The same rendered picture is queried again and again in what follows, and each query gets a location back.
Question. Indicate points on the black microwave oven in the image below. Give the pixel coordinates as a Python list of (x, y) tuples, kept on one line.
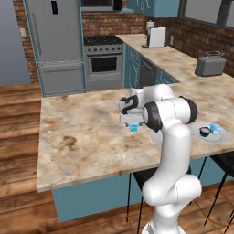
[(97, 4)]

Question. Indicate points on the grey fridge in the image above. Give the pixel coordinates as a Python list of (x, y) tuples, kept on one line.
[(58, 45)]

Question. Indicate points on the grey toaster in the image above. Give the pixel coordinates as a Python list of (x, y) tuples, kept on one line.
[(210, 65)]

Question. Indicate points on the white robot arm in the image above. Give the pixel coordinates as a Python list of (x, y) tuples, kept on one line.
[(173, 152)]

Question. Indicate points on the white wall socket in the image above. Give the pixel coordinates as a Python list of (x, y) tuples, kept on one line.
[(23, 32), (171, 40)]

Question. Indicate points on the black yogurt container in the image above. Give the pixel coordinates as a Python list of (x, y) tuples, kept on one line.
[(204, 131)]

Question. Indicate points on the steel oven with hob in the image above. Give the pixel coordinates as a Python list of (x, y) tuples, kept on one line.
[(103, 64)]

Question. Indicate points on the blue yogurt container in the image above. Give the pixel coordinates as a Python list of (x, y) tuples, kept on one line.
[(215, 129), (133, 127)]

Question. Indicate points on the grey round plate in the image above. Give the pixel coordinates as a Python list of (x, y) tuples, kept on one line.
[(156, 137), (221, 137)]

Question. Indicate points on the black dishwasher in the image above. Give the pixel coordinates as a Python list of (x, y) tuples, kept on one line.
[(147, 74)]

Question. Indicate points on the teal island cabinet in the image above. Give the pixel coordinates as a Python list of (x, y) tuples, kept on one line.
[(94, 195)]

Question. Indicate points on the window with dark frame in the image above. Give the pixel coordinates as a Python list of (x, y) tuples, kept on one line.
[(207, 10)]

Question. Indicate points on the white coffee machine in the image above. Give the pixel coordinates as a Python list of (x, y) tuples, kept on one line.
[(157, 36)]

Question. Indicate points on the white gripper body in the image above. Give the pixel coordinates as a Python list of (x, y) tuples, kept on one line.
[(131, 119)]

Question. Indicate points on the teal wall cupboards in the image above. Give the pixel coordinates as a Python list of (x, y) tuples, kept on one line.
[(155, 7)]

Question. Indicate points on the teal base cupboards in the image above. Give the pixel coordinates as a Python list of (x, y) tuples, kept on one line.
[(131, 67)]

